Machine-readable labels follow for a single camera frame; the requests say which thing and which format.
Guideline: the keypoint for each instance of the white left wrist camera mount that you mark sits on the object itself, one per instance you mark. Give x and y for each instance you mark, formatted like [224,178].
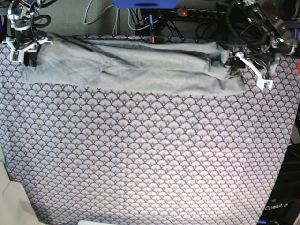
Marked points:
[262,82]

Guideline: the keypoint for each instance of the patterned fan-print tablecloth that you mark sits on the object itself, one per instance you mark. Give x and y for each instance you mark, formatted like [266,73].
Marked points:
[142,158]

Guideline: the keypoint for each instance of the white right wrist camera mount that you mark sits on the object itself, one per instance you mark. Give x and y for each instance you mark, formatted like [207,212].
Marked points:
[17,54]

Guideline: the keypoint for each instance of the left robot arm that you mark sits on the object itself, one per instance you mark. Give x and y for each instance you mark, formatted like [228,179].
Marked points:
[261,34]

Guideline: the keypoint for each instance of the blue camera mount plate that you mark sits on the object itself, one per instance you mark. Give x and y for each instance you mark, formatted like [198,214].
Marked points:
[146,4]

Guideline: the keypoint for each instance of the grey T-shirt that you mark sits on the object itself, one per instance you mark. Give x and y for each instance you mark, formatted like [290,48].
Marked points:
[167,68]

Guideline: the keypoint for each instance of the black power strip red switch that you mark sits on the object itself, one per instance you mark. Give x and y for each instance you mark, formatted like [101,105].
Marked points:
[200,14]

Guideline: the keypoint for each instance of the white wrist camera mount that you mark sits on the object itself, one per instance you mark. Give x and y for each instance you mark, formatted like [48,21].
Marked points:
[17,54]
[262,82]

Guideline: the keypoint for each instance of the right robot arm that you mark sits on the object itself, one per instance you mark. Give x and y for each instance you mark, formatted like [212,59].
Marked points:
[23,15]

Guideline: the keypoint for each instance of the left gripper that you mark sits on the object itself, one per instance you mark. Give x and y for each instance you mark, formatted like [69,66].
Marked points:
[266,62]

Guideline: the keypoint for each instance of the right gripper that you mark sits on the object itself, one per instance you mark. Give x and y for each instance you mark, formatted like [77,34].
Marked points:
[23,39]

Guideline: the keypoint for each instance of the red black table clamp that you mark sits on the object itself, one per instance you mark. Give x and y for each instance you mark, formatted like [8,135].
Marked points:
[151,27]

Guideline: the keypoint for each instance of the black OpenArm box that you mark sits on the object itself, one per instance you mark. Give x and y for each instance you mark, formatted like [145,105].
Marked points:
[283,206]

